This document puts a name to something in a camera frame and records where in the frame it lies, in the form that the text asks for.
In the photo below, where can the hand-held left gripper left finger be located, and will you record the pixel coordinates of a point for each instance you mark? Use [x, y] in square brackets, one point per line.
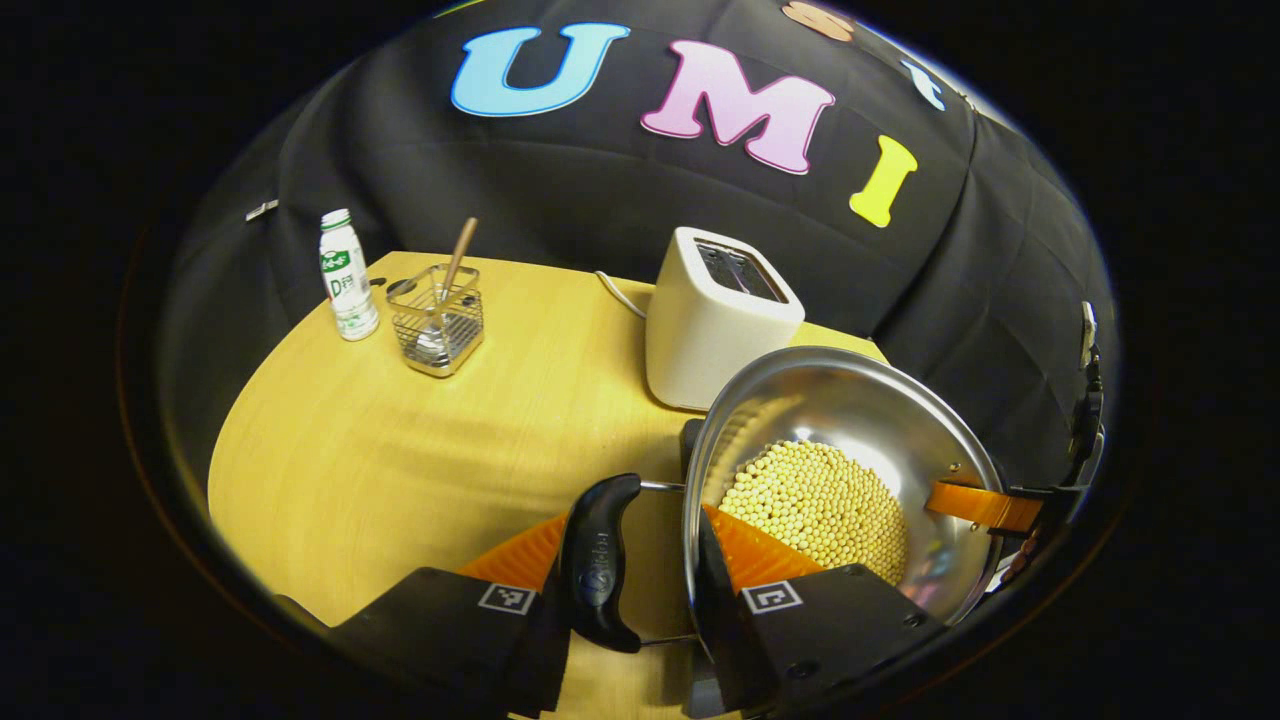
[440, 630]

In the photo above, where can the white toaster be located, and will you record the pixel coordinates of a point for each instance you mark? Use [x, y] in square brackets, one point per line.
[700, 340]

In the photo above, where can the white plastic bottle green label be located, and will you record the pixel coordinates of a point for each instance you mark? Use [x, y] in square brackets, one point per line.
[348, 290]

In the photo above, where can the black backdrop cloth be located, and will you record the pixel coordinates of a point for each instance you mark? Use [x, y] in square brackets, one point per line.
[560, 190]

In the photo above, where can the small white clip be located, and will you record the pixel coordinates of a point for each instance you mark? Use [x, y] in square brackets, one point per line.
[262, 209]

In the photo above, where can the heap of yellow beans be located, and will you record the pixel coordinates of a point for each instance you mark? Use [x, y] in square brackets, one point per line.
[820, 500]

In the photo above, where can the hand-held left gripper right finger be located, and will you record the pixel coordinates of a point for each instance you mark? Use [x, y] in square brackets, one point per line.
[720, 630]

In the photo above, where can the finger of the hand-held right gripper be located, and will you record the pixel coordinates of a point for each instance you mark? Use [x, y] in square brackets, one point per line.
[1025, 560]
[980, 505]

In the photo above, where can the wooden spoon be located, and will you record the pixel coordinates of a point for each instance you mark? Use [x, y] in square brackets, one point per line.
[460, 250]

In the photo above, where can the metal spoon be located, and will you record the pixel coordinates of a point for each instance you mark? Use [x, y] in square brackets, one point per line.
[400, 288]

